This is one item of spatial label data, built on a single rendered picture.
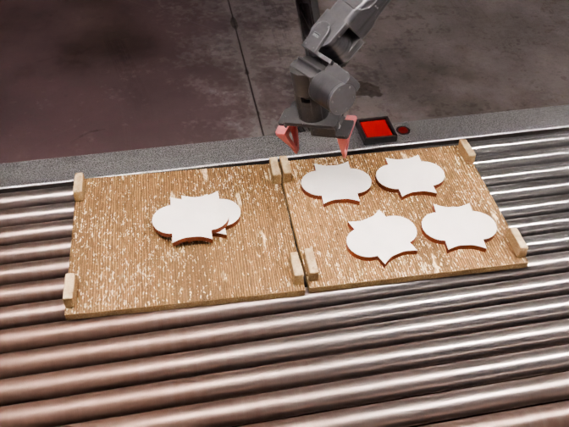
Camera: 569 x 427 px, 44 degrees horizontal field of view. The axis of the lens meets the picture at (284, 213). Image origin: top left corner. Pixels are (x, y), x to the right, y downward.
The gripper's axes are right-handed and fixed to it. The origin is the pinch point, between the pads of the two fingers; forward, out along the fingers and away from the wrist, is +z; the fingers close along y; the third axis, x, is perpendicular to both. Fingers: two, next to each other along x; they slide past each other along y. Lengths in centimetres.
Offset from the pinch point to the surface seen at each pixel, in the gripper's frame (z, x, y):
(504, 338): 15.9, -24.6, 37.6
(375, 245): 9.9, -13.2, 13.2
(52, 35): 86, 160, -205
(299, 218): 8.8, -10.1, -2.5
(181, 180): 4.7, -7.7, -27.9
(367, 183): 10.5, 3.0, 7.5
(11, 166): 0, -14, -64
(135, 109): 94, 116, -135
